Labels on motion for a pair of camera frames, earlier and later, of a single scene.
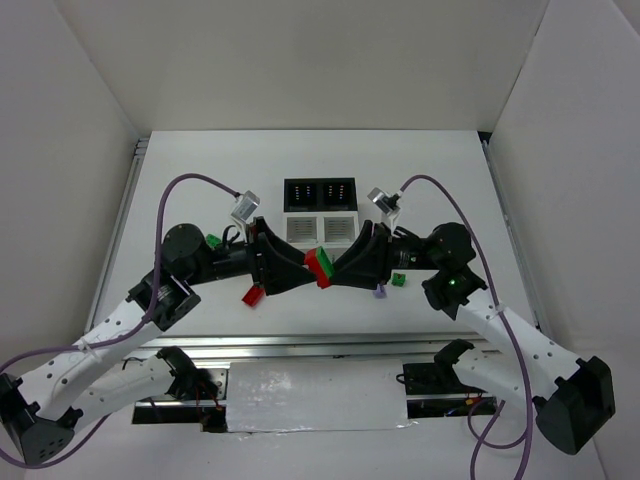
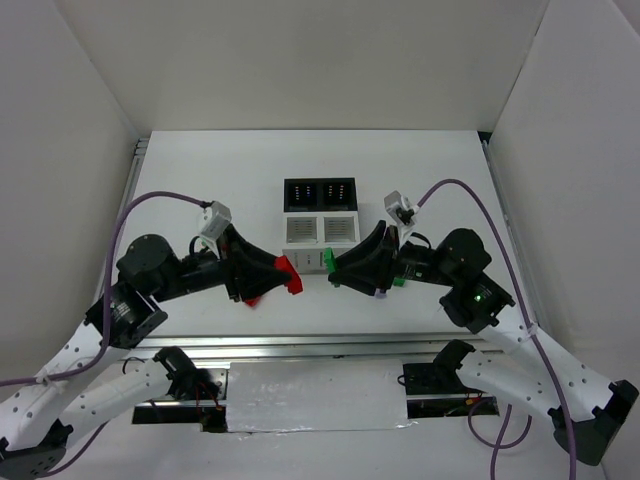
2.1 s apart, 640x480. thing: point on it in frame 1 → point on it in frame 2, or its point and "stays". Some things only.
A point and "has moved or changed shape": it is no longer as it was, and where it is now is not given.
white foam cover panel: [316, 395] stays
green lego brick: [325, 262] has moved or changed shape
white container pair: [332, 230] stays
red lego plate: [312, 260] has moved or changed shape
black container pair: [320, 194] stays
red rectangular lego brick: [253, 296] stays
